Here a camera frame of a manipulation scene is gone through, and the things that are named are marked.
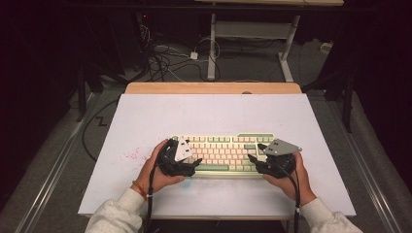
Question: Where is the metal desk frame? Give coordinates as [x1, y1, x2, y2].
[193, 0, 345, 83]

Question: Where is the person's left hand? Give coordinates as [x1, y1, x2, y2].
[133, 139, 188, 195]

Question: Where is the black floor cable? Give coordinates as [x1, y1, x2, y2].
[81, 98, 120, 163]

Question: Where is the hand-held gripper cable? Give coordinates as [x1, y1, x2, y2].
[270, 161, 302, 233]
[143, 163, 160, 233]

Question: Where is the orange bracelet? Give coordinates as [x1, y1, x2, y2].
[131, 180, 149, 200]

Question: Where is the left hand-held gripper cable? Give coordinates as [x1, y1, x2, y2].
[143, 163, 160, 233]

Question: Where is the black metal stand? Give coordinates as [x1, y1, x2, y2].
[75, 60, 105, 123]
[303, 70, 355, 134]

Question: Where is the green and cream keyboard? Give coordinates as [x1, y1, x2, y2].
[170, 132, 278, 180]

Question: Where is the tangle of floor cables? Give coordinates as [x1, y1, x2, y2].
[138, 24, 222, 83]

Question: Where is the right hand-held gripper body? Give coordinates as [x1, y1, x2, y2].
[258, 139, 303, 180]

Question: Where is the person's right hand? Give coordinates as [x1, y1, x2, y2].
[261, 151, 317, 207]

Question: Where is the right hand-held gripper cable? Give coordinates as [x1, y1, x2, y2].
[270, 161, 302, 233]

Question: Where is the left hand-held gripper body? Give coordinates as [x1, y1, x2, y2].
[156, 135, 195, 179]

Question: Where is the aluminium floor rail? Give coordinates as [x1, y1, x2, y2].
[13, 92, 99, 233]
[326, 92, 406, 233]

